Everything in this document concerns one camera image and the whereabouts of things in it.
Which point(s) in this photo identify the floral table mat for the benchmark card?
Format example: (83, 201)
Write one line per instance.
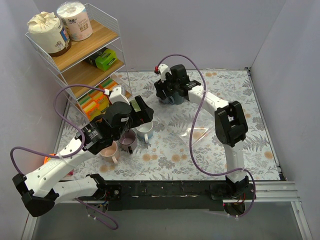
(166, 157)

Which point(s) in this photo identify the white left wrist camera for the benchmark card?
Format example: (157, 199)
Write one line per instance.
(118, 94)

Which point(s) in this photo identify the slate blue mug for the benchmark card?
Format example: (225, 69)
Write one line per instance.
(168, 101)

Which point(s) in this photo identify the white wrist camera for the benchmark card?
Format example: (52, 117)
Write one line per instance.
(118, 94)
(163, 70)

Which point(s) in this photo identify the colourful sponge packs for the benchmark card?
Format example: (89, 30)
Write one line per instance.
(94, 103)

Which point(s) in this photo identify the mauve pink mug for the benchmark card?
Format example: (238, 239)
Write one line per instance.
(128, 141)

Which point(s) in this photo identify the orange pink candy box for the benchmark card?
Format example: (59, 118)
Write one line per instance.
(46, 159)

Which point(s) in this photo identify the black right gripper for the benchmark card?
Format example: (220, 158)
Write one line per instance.
(164, 88)

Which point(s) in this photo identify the blue white mug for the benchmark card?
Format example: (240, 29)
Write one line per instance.
(145, 131)

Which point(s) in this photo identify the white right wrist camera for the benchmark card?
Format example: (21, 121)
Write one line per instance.
(163, 70)

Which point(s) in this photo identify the peach pink mug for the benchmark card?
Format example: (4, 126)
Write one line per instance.
(111, 153)

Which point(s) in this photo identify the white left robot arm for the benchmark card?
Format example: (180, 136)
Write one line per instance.
(43, 188)

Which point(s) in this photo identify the clear acrylic tray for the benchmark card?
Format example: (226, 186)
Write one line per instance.
(178, 119)

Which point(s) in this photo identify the cream toilet paper roll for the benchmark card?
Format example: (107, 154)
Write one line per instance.
(47, 30)

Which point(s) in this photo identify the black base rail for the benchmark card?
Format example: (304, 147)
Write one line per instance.
(208, 195)

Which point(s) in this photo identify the white toilet paper pack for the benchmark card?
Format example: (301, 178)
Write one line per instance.
(75, 19)

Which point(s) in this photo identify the white wire wooden shelf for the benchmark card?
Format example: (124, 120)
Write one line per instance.
(71, 68)

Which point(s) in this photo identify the teal grey mug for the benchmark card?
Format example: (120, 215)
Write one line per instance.
(178, 100)

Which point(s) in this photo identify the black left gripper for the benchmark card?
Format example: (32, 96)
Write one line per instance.
(141, 110)

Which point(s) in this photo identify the green tissue box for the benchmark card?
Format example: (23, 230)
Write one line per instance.
(102, 59)

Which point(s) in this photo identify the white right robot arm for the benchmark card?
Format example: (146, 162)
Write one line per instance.
(230, 123)

